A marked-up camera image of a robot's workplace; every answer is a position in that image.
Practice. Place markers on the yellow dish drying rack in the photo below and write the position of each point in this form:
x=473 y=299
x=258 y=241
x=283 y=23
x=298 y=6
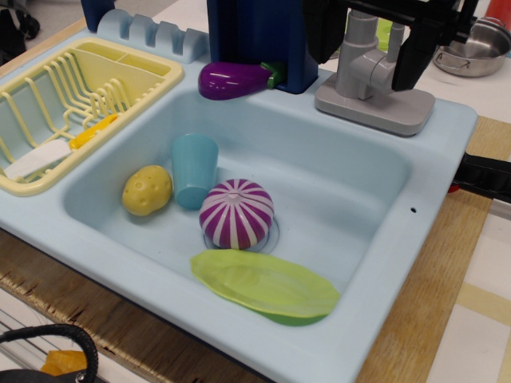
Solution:
x=61 y=110

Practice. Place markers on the light blue plastic cup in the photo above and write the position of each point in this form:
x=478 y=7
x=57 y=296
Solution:
x=194 y=164

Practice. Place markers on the grey toy faucet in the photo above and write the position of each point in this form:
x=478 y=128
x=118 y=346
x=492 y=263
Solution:
x=361 y=89

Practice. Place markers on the red cup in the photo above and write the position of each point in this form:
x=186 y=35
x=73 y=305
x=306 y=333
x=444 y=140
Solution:
x=499 y=10

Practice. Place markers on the purple toy eggplant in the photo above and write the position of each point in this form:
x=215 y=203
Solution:
x=220 y=81

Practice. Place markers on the black bag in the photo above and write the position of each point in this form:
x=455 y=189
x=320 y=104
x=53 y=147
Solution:
x=14 y=37

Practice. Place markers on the green plastic plate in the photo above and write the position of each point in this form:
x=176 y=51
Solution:
x=280 y=290

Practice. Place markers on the wooden base board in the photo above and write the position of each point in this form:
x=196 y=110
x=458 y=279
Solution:
x=450 y=322

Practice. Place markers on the black clamp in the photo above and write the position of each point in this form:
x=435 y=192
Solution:
x=483 y=176

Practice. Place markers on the steel cooking pot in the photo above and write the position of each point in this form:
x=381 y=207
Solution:
x=483 y=53

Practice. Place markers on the dark blue plastic backboard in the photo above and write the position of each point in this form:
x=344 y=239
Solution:
x=247 y=32

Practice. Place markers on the purple white toy onion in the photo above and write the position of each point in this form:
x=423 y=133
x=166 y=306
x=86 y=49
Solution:
x=236 y=214

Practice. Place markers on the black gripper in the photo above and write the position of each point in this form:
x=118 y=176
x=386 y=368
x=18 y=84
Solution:
x=325 y=23

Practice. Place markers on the light blue toy sink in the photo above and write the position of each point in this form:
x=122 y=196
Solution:
x=351 y=203

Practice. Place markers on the yellow toy potato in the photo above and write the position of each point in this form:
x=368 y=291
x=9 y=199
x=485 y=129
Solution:
x=147 y=190

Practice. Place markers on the white yellow toy knife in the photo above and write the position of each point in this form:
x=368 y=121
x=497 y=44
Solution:
x=53 y=151

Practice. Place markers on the orange plastic piece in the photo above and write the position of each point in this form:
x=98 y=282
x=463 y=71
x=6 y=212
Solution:
x=60 y=362

